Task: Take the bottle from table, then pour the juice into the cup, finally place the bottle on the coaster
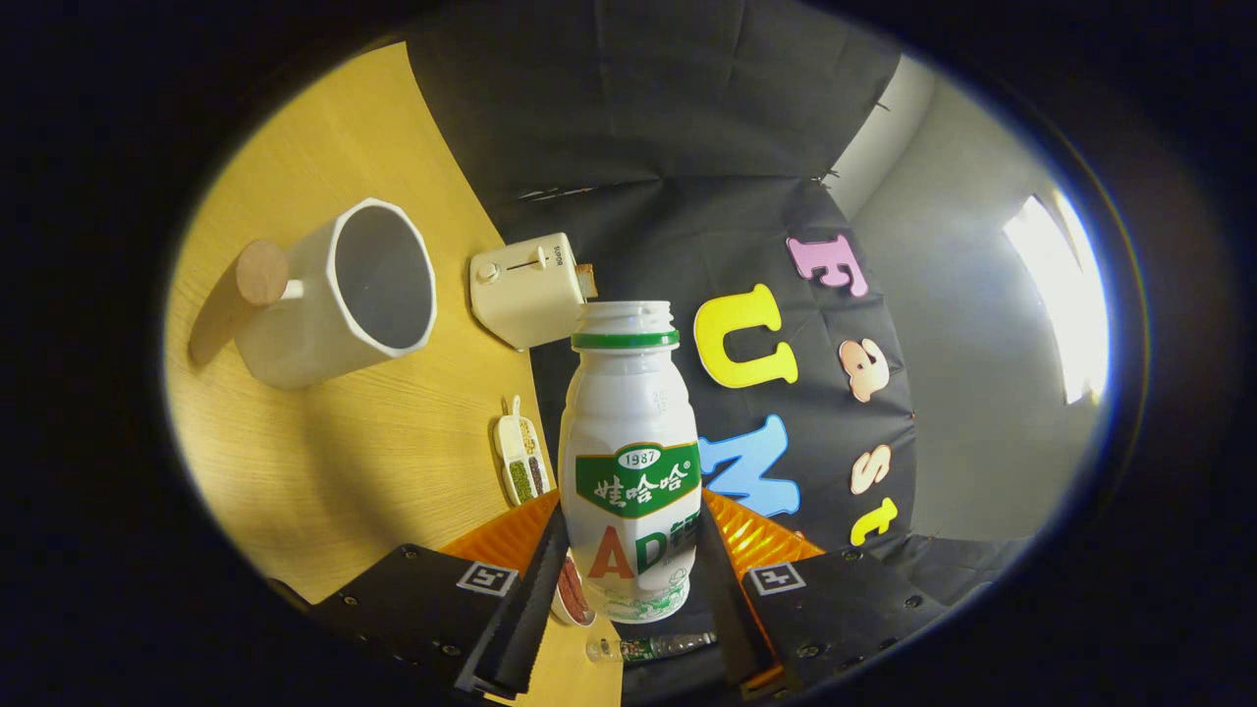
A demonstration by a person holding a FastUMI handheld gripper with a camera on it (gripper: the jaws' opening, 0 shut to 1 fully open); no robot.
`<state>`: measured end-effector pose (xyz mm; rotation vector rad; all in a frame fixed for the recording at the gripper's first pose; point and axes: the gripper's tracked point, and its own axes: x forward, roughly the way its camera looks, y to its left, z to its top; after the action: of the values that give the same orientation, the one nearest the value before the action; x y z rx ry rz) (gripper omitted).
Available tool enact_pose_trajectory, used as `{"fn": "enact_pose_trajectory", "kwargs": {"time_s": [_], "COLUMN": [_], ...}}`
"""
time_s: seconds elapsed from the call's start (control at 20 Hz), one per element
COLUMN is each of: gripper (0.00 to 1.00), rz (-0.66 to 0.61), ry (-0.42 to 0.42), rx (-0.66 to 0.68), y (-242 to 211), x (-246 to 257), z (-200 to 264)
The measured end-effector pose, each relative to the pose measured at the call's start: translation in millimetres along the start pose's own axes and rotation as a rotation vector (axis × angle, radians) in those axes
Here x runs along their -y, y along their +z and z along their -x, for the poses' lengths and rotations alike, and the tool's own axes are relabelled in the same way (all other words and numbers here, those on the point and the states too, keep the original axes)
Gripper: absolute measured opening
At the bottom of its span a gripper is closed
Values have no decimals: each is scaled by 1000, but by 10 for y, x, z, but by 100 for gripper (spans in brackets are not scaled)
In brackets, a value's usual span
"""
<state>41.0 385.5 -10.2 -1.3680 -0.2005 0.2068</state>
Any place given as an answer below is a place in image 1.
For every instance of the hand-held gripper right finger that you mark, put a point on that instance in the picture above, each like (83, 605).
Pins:
(727, 619)

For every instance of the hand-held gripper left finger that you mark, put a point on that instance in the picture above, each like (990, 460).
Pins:
(520, 628)

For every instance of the white juice bottle green label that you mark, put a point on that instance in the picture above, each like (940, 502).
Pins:
(628, 412)

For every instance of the clear plastic water bottle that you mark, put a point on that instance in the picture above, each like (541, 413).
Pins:
(658, 646)

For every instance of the white round plate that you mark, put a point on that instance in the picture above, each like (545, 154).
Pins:
(557, 611)

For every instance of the red meat slices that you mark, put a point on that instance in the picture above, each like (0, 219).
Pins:
(573, 589)

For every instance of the white divided sauce dish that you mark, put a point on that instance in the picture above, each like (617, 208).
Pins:
(520, 462)

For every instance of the wooden table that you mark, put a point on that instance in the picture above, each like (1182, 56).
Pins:
(344, 471)

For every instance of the cream toaster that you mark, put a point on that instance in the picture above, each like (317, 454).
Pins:
(520, 295)

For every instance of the bread slice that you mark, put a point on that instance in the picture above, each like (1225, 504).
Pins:
(586, 280)

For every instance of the ceiling light panel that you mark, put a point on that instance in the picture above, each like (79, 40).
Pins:
(1065, 295)

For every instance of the black backdrop cloth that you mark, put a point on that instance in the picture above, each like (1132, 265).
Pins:
(687, 118)

